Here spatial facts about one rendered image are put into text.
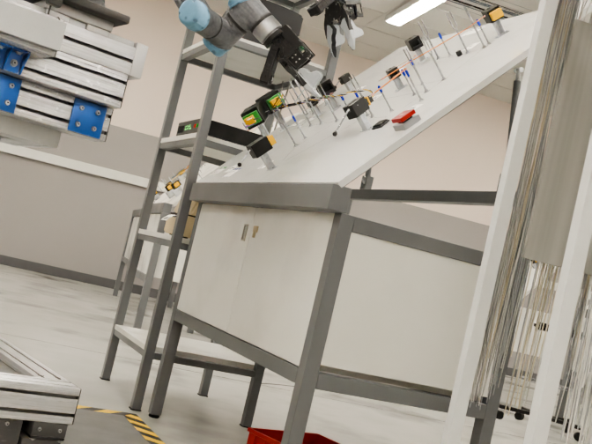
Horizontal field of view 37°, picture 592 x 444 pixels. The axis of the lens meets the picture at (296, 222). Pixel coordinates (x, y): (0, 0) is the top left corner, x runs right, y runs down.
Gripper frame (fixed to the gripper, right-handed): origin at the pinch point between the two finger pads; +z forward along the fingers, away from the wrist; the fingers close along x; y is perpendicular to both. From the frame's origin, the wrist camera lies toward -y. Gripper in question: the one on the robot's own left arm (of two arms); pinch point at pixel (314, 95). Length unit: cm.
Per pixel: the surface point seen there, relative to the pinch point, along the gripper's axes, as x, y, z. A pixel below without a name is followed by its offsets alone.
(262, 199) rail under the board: 7.4, -32.4, 11.1
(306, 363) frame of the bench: -35, -40, 52
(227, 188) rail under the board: 35, -46, -2
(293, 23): 111, -1, -42
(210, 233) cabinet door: 49, -65, 4
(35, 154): 630, -348, -242
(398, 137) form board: -14.6, 11.0, 24.6
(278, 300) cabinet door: -12, -43, 36
